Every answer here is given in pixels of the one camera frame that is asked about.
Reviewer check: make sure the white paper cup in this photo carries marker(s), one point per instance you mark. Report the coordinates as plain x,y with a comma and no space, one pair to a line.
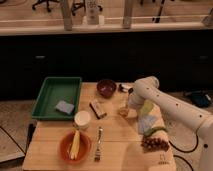
82,119

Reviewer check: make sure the dark teal bag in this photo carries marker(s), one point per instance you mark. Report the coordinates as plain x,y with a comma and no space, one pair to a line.
199,99

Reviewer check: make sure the green plastic tray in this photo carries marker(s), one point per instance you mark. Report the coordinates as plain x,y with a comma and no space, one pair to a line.
54,90

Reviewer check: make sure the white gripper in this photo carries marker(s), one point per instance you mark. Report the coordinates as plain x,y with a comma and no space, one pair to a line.
135,101

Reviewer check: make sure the green cucumber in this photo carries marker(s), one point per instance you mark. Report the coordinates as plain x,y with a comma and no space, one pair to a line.
153,130

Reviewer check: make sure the yellow corn cob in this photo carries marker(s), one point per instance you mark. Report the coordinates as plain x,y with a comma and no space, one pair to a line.
75,145

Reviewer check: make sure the blue sponge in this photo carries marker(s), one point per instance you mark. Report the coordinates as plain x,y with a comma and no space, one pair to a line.
64,107

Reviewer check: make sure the black office chair base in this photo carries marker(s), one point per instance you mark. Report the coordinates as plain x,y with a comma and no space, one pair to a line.
47,2

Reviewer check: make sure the bunch of dark grapes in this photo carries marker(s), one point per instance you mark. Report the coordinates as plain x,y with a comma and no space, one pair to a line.
154,144

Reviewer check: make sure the white bottle on shelf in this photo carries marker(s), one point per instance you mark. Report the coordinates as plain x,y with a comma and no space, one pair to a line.
92,12

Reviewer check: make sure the dark red bowl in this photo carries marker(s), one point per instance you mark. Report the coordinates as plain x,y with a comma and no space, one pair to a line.
106,88

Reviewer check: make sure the silver fork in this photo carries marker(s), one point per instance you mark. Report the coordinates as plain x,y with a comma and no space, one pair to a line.
98,151

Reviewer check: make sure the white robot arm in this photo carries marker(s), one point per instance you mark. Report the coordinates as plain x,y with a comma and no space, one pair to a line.
198,120

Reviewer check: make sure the light blue cloth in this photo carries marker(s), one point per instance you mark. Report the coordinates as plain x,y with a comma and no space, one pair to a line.
145,123

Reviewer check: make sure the green plastic cup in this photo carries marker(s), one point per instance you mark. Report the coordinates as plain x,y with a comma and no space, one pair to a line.
146,108

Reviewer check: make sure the orange bowl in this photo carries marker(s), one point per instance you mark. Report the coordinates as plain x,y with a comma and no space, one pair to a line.
65,147

